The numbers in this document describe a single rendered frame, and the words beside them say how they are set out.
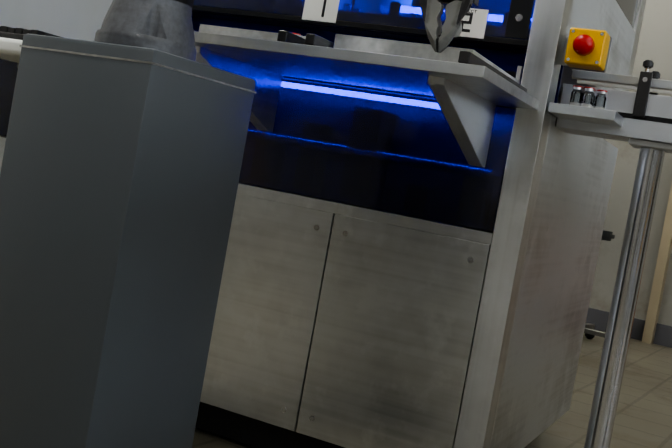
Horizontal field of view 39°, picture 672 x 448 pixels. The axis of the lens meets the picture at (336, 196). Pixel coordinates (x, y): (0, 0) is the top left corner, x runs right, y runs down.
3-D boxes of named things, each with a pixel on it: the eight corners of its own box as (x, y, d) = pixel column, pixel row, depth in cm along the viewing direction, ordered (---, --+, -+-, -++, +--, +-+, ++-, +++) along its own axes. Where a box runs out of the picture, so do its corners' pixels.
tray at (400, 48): (397, 82, 201) (400, 66, 201) (515, 98, 190) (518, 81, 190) (332, 52, 170) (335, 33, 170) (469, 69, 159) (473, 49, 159)
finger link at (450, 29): (462, 59, 164) (472, 6, 164) (452, 52, 159) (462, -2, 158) (446, 57, 165) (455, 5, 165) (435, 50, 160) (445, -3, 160)
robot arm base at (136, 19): (150, 51, 131) (162, -19, 130) (71, 41, 138) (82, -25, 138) (214, 70, 144) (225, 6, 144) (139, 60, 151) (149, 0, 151)
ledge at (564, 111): (561, 120, 199) (563, 111, 199) (624, 129, 193) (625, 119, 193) (547, 111, 186) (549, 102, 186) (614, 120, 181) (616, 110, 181)
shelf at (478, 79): (256, 75, 223) (258, 67, 223) (546, 115, 194) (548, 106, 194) (133, 34, 180) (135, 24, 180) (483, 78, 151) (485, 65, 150)
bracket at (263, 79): (261, 130, 213) (271, 74, 212) (272, 132, 212) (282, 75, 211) (176, 111, 182) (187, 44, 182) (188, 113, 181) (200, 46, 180)
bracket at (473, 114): (471, 165, 192) (482, 102, 192) (485, 167, 191) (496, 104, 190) (414, 150, 161) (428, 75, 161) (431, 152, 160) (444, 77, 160)
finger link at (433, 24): (446, 57, 165) (455, 5, 165) (435, 50, 160) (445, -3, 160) (429, 55, 167) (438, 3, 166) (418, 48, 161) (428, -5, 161)
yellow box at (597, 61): (570, 69, 191) (576, 34, 191) (605, 73, 188) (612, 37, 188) (562, 62, 184) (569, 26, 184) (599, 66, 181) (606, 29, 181)
